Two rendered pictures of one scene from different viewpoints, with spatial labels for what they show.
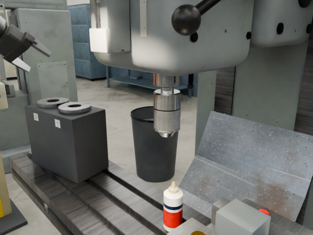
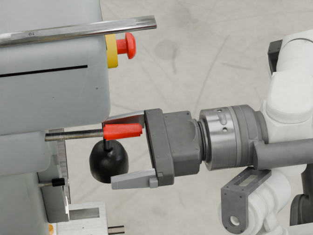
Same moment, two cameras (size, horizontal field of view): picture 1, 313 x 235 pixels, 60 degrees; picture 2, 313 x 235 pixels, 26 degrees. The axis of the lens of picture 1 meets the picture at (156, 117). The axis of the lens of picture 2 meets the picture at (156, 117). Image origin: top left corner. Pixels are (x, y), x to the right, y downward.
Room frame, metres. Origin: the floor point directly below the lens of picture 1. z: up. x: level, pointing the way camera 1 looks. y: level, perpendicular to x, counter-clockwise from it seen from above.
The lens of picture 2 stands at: (0.85, 0.62, 2.45)
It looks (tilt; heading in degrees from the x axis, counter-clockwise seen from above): 49 degrees down; 215
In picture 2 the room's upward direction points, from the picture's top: straight up
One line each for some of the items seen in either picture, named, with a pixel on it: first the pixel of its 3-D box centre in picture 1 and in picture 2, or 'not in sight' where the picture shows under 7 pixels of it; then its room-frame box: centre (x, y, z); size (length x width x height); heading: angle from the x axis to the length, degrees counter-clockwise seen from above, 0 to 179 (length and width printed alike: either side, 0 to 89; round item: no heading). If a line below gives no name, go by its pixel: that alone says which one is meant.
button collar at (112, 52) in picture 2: not in sight; (108, 48); (0.29, 0.15, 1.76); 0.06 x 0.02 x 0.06; 44
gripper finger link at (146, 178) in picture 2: not in sight; (134, 183); (0.43, 0.30, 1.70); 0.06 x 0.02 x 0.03; 134
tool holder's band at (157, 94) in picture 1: (167, 93); not in sight; (0.45, -0.02, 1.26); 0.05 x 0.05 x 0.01
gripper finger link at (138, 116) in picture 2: not in sight; (123, 119); (0.35, 0.22, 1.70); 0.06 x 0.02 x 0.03; 134
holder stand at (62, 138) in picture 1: (66, 135); not in sight; (0.76, 0.27, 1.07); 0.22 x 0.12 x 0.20; 55
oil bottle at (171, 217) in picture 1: (173, 204); not in sight; (0.48, -0.03, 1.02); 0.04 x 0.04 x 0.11
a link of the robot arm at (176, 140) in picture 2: not in sight; (192, 142); (0.33, 0.32, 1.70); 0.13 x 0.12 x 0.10; 44
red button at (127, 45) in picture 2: not in sight; (124, 46); (0.28, 0.16, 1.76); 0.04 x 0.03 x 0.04; 44
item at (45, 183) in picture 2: not in sight; (47, 183); (0.40, 0.08, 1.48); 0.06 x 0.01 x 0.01; 134
